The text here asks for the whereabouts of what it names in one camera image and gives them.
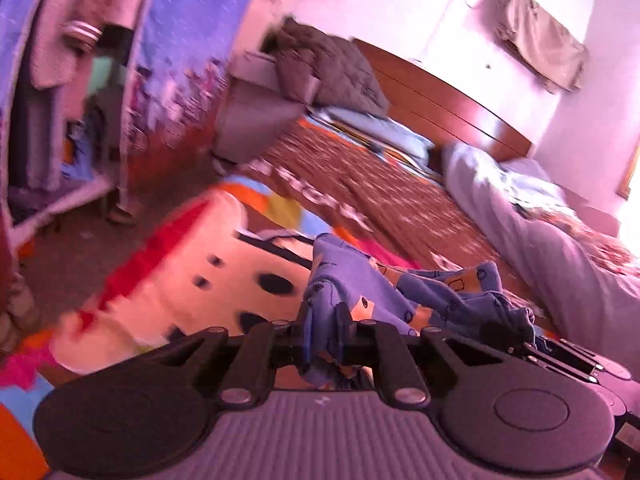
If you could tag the pale lilac duvet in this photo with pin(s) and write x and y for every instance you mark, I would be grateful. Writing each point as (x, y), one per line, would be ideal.
(540, 250)

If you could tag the red floral quilt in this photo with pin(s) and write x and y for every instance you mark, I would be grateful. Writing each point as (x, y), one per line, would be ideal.
(600, 250)

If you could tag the pink hanging garment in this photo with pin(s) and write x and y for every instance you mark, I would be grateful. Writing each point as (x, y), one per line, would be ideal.
(100, 0)

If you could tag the gold picture frame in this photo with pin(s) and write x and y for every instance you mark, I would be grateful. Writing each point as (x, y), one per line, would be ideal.
(626, 187)

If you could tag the grey quilted blanket pile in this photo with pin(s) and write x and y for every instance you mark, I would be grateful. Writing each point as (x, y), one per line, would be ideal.
(325, 65)

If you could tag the brown patterned bedspread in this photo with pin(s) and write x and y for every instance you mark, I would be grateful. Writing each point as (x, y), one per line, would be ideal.
(390, 185)

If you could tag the grey bedside cabinet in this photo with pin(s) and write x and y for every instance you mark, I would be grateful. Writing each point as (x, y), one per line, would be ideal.
(250, 110)

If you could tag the purple printed fabric wardrobe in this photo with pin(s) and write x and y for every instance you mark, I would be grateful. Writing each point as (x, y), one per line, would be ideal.
(185, 25)

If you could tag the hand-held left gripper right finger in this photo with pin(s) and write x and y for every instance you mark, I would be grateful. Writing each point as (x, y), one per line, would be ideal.
(342, 335)

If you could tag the wooden headboard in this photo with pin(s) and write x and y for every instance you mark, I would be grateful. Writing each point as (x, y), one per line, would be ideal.
(440, 95)

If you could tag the light blue pillow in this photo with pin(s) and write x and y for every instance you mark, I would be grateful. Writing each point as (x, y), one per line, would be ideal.
(385, 132)

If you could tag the beige hanging cloth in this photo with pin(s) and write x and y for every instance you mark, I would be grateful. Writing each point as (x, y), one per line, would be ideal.
(540, 40)

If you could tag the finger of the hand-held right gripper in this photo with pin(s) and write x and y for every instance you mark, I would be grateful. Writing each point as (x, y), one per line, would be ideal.
(555, 362)
(582, 351)

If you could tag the colourful cartoon printed blanket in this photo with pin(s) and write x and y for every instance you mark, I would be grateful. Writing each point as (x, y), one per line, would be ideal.
(200, 260)

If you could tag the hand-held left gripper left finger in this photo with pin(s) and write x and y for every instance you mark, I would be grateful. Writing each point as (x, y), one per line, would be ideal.
(307, 335)

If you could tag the blue printed pants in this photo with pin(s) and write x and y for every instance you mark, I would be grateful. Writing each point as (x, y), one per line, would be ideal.
(350, 280)

